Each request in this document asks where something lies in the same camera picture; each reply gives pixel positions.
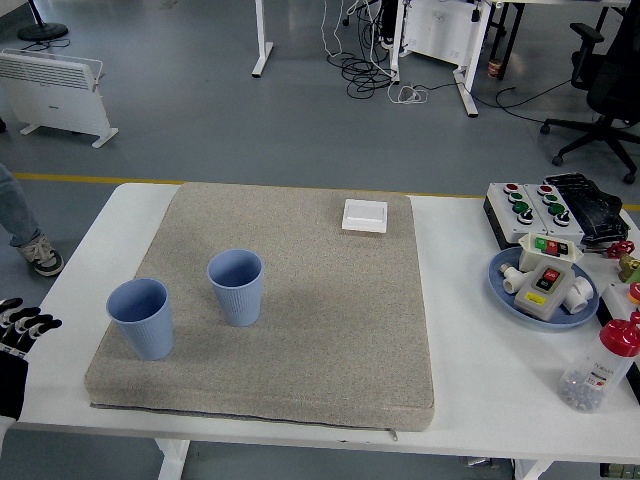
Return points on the black office chair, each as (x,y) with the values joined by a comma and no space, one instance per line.
(612,90)

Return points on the white electric panel heater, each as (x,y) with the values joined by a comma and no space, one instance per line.
(50,100)

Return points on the black round stand base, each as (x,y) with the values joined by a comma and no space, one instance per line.
(42,31)

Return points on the blue round plate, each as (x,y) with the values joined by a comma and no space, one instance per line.
(500,290)

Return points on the white desk leg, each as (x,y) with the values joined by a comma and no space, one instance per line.
(262,40)

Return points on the black plastic tray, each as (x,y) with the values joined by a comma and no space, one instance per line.
(595,205)

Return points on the person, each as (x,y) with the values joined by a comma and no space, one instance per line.
(20,215)

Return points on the brass valve red handwheel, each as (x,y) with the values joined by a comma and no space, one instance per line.
(627,262)

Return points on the white desk with panel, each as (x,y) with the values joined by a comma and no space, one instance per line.
(440,30)

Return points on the small tin can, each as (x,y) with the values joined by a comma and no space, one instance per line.
(495,68)

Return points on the white four-button control box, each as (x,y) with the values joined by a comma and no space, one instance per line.
(575,231)
(505,220)

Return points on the beige green-red push-button switch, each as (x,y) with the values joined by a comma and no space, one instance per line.
(530,257)

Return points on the clear bottle red cap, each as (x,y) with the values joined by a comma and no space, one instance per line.
(595,370)

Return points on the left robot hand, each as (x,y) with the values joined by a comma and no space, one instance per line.
(12,385)

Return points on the red emergency stop button box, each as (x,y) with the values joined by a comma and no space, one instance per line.
(617,300)

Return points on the white wall switch panel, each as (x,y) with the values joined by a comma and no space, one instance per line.
(365,216)

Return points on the white pipe fitting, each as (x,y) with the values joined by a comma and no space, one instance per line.
(511,285)
(580,297)

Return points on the blue ribbed plastic cup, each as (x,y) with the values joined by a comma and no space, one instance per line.
(145,335)
(240,305)

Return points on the white table leg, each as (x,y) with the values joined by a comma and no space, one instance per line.
(172,460)
(532,470)

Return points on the grey-brown cushion mat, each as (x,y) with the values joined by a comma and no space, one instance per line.
(300,325)

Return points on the beige red-black push-button switch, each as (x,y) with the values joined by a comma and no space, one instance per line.
(540,300)

